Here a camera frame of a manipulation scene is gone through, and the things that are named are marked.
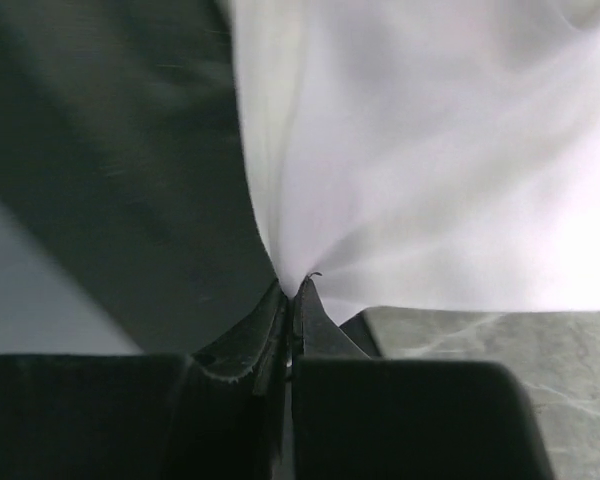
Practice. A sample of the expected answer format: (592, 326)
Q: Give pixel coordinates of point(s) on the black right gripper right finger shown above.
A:
(358, 417)

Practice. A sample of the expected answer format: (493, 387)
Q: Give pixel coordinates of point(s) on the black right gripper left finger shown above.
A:
(213, 414)

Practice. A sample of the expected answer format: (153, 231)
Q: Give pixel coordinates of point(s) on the white t shirt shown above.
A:
(425, 154)

